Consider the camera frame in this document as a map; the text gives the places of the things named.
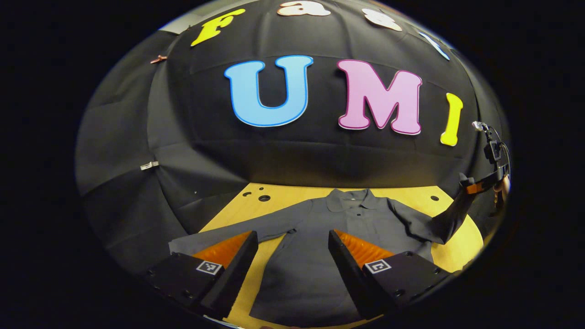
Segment grey button-up shirt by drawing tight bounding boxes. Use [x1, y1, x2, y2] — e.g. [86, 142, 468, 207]
[168, 188, 471, 328]

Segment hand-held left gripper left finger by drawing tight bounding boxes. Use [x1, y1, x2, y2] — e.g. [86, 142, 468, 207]
[145, 230, 259, 321]

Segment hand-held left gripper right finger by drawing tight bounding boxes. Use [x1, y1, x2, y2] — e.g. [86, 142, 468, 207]
[328, 228, 454, 321]

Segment black backdrop cloth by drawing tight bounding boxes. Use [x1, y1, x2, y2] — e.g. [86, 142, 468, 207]
[75, 0, 511, 275]

